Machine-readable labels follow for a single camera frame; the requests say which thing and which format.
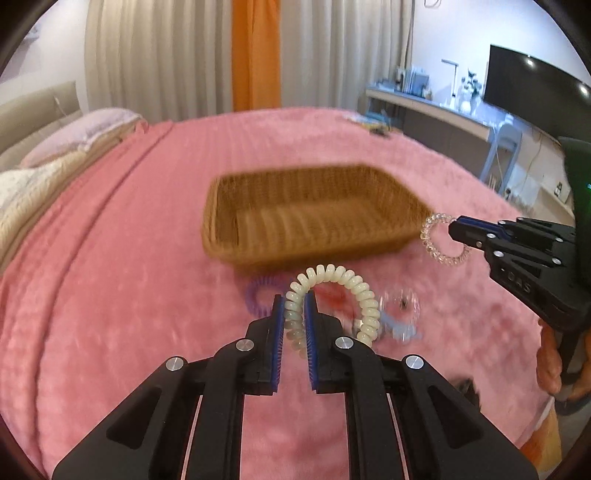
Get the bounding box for clear spiral hair tie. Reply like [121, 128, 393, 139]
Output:
[419, 212, 472, 267]

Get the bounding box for cream spiral hair tie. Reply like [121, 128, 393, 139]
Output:
[282, 263, 382, 354]

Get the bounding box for person's right hand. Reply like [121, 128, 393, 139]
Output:
[536, 319, 591, 400]

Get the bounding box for light blue chair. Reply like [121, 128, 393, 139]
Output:
[479, 121, 523, 194]

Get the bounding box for white vase with plant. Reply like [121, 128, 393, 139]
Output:
[459, 71, 483, 115]

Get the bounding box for colourful booklet on bed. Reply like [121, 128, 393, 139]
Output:
[344, 113, 391, 131]

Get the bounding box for pink plush bedspread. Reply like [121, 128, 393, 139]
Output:
[1, 109, 562, 475]

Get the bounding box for books on desk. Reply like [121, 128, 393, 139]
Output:
[394, 66, 430, 98]

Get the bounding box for white desk lamp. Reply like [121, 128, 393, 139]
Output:
[440, 58, 462, 100]

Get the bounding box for brown wicker basket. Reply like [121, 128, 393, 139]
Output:
[201, 164, 432, 272]

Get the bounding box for orange curtain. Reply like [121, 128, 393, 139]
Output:
[231, 0, 280, 111]

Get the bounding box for lilac pillow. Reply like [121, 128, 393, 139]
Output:
[19, 108, 143, 168]

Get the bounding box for beige padded headboard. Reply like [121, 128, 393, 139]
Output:
[0, 81, 82, 152]

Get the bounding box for beige curtains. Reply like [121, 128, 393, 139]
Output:
[85, 1, 416, 121]

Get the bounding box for white wall desk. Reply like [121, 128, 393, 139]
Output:
[363, 87, 492, 139]

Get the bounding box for black wall television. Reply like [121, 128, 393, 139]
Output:
[484, 45, 591, 142]

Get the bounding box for purple spiral hair tie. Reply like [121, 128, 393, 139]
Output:
[244, 275, 284, 318]

